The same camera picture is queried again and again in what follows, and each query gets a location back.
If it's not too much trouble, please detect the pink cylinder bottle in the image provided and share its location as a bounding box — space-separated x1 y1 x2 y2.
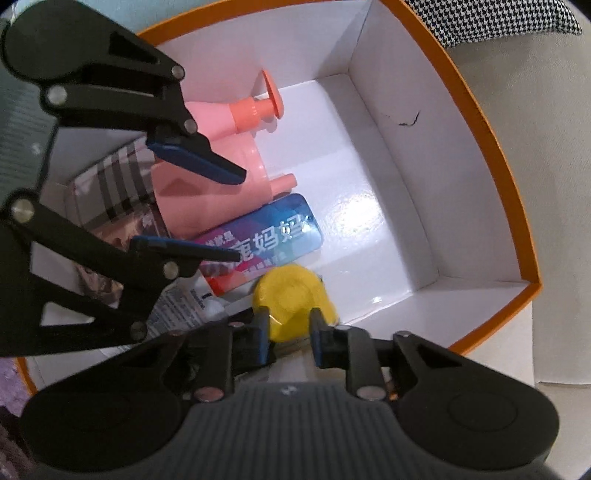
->
151 131 296 241

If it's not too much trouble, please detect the white peach print tube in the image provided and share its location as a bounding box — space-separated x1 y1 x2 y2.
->
148 272 232 333

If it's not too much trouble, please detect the light blue pillow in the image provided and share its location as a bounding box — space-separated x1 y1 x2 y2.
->
108 0 218 33

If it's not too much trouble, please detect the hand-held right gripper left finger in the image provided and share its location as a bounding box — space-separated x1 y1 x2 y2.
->
55 307 278 403

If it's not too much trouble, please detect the orange cardboard box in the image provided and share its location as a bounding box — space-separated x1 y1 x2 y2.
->
16 0 541 398

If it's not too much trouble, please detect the pink pump bottle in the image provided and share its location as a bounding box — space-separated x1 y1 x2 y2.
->
185 69 286 158

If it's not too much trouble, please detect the yellow tape measure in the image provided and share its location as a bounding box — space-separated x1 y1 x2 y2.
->
253 265 340 343

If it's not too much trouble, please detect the houndstooth pillow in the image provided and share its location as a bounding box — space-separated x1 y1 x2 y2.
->
402 0 583 49

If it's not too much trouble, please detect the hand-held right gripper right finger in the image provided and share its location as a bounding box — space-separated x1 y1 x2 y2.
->
308 307 518 401

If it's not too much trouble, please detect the beige sofa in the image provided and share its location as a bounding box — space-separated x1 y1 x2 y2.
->
443 28 591 462

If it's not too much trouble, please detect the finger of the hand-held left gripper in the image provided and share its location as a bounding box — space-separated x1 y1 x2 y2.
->
0 189 243 357
41 21 247 185

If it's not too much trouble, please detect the purple fuzzy blanket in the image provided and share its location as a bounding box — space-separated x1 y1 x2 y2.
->
0 355 33 462

